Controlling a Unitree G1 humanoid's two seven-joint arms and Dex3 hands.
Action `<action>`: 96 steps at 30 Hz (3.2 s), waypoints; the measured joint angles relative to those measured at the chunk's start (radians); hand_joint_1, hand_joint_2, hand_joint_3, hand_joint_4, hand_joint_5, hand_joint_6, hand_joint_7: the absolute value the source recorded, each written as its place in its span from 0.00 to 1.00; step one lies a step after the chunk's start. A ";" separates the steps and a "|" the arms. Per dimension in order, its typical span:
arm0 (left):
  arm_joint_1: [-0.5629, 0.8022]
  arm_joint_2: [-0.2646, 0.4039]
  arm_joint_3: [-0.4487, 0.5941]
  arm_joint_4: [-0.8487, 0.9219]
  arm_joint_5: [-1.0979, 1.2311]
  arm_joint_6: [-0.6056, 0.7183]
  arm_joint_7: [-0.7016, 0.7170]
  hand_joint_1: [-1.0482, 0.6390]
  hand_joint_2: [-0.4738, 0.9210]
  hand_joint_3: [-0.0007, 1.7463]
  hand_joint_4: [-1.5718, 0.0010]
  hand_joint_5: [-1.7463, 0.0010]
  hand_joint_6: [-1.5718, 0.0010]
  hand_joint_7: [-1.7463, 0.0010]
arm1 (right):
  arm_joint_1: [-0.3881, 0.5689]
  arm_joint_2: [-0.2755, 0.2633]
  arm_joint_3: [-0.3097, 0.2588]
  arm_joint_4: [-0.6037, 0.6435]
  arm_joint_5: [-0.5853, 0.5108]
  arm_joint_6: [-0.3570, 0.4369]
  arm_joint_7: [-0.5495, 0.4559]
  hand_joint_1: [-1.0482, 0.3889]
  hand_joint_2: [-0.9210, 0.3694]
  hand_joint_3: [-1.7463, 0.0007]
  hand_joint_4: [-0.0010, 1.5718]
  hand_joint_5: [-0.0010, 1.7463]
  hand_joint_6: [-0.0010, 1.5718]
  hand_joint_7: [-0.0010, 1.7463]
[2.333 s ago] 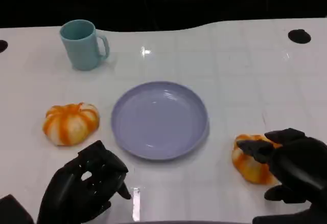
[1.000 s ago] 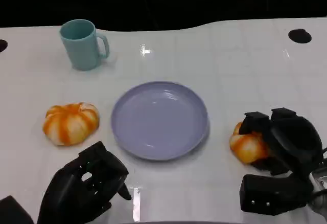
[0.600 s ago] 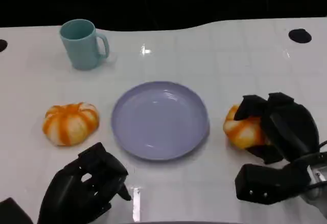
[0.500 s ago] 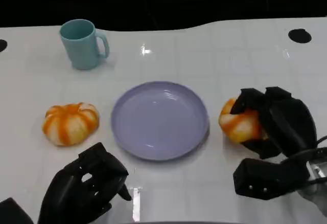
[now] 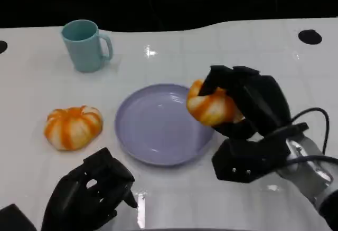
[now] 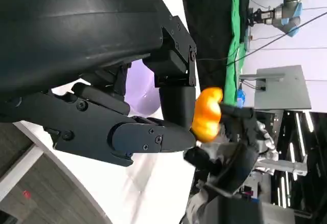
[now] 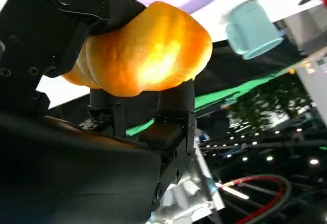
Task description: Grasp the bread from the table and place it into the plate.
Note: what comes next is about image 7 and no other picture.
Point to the silver metal machine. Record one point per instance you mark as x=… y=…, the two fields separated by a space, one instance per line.
x=186 y=198

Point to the green cloth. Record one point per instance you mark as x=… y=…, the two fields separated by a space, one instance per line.
x=217 y=96

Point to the pale green mug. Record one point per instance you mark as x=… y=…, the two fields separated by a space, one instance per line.
x=251 y=29

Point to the black cloth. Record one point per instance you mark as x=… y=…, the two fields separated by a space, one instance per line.
x=230 y=73

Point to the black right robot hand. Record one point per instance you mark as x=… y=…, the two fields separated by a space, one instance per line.
x=64 y=173

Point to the dark green plant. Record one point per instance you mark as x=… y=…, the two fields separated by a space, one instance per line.
x=270 y=101

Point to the orange white toy bread roll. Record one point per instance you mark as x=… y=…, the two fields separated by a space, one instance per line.
x=153 y=50

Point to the white cabinet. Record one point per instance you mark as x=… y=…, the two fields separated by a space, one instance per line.
x=315 y=80

